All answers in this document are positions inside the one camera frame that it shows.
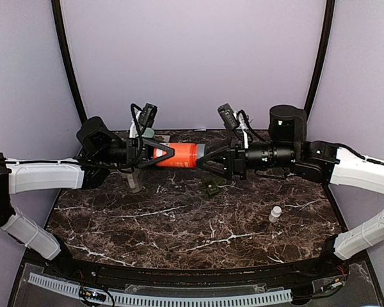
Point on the black left corner frame post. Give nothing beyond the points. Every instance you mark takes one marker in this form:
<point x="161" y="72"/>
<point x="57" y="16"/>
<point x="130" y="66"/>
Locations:
<point x="67" y="60"/>

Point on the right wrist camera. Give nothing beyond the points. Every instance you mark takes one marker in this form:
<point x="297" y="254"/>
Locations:
<point x="236" y="123"/>

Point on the black corner frame post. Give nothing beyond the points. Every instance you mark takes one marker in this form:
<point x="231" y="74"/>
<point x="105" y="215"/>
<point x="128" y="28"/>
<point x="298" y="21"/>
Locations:
<point x="320" y="56"/>
<point x="67" y="60"/>

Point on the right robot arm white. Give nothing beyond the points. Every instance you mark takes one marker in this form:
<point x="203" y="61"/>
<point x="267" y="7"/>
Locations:
<point x="317" y="161"/>

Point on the grey bottle cap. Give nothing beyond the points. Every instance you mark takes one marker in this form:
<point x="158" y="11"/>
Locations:
<point x="200" y="152"/>

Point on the square floral ceramic plate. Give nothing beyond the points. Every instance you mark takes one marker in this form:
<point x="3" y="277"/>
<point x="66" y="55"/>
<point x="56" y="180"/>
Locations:
<point x="162" y="138"/>

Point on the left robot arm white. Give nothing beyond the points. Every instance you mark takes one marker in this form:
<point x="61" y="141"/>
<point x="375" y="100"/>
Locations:
<point x="103" y="150"/>

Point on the small white pill bottle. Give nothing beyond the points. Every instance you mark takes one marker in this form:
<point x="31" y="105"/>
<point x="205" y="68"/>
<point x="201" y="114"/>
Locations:
<point x="275" y="214"/>

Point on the teal ceramic bowl on plate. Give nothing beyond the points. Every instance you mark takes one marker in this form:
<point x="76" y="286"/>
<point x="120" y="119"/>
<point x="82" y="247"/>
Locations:
<point x="149" y="133"/>

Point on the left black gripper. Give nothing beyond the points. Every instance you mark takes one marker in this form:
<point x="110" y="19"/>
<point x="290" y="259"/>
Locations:
<point x="136" y="153"/>

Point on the orange pill bottle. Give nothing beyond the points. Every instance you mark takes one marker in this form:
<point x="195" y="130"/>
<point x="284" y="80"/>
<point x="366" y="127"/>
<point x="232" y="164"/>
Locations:
<point x="186" y="155"/>

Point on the black front table rail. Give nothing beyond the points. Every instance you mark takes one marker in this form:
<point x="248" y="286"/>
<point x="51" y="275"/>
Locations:
<point x="102" y="270"/>

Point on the grey slotted cable duct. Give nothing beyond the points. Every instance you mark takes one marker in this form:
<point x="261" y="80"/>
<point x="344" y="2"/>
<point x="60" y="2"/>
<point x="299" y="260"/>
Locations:
<point x="137" y="295"/>

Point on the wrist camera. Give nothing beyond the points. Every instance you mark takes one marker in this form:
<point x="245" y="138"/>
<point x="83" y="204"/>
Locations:
<point x="145" y="118"/>
<point x="236" y="123"/>

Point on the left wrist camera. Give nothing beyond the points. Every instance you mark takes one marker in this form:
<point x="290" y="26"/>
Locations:
<point x="145" y="118"/>

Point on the black right corner frame post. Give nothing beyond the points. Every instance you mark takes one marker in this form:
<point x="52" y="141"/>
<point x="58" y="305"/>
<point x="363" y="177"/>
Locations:
<point x="320" y="56"/>

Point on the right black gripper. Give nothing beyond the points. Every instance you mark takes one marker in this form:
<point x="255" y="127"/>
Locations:
<point x="237" y="160"/>

